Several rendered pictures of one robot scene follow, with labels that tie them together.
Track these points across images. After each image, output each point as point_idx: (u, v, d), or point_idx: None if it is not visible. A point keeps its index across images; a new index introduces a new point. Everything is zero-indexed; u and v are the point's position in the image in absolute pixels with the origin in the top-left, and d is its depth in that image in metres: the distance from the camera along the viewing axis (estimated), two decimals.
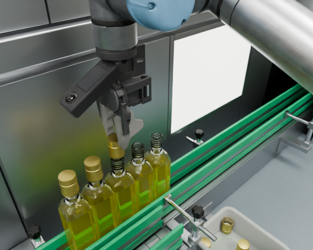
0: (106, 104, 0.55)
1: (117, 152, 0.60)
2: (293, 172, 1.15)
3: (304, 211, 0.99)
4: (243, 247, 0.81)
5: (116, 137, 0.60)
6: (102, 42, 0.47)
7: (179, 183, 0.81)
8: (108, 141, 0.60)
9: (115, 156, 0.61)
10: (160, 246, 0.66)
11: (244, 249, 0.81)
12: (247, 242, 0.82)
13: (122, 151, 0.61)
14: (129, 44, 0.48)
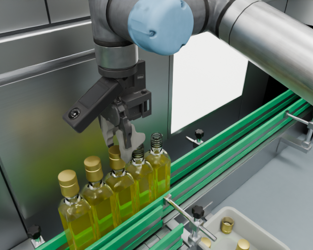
0: (108, 118, 0.57)
1: (117, 163, 0.62)
2: (293, 172, 1.15)
3: (304, 211, 0.99)
4: (243, 247, 0.81)
5: (117, 149, 0.62)
6: (104, 61, 0.49)
7: (179, 183, 0.81)
8: (109, 153, 0.61)
9: (116, 168, 0.63)
10: (160, 246, 0.66)
11: (244, 249, 0.81)
12: (247, 242, 0.82)
13: (123, 162, 0.63)
14: (130, 62, 0.49)
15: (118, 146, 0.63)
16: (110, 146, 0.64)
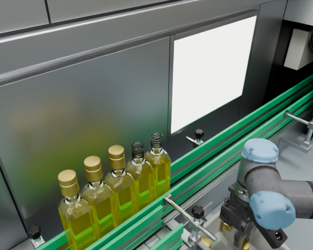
0: (251, 228, 0.77)
1: (117, 163, 0.62)
2: (293, 172, 1.15)
3: None
4: (243, 247, 0.81)
5: (117, 149, 0.62)
6: None
7: (179, 183, 0.81)
8: (109, 153, 0.61)
9: (116, 168, 0.63)
10: (160, 246, 0.66)
11: (244, 249, 0.81)
12: (247, 242, 0.82)
13: (123, 162, 0.63)
14: None
15: (118, 146, 0.63)
16: None
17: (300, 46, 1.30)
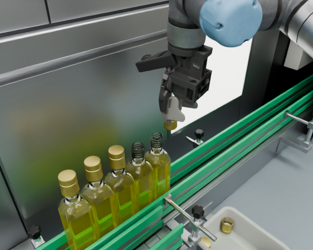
0: None
1: (117, 163, 0.62)
2: (293, 172, 1.15)
3: (304, 211, 0.99)
4: None
5: (117, 149, 0.62)
6: (167, 31, 0.56)
7: (179, 183, 0.81)
8: (109, 153, 0.61)
9: (116, 168, 0.63)
10: (160, 246, 0.66)
11: None
12: None
13: (123, 162, 0.63)
14: (176, 43, 0.53)
15: (118, 146, 0.63)
16: None
17: None
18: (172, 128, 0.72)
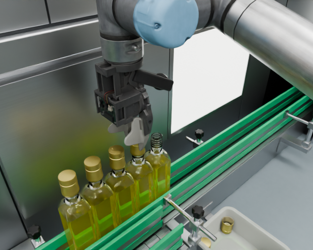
0: None
1: (117, 163, 0.62)
2: (293, 172, 1.15)
3: (304, 211, 0.99)
4: None
5: (117, 149, 0.62)
6: None
7: (179, 183, 0.81)
8: (109, 153, 0.61)
9: (116, 168, 0.63)
10: (160, 246, 0.66)
11: None
12: None
13: (123, 162, 0.63)
14: None
15: (118, 146, 0.63)
16: (141, 143, 0.64)
17: None
18: (130, 149, 0.67)
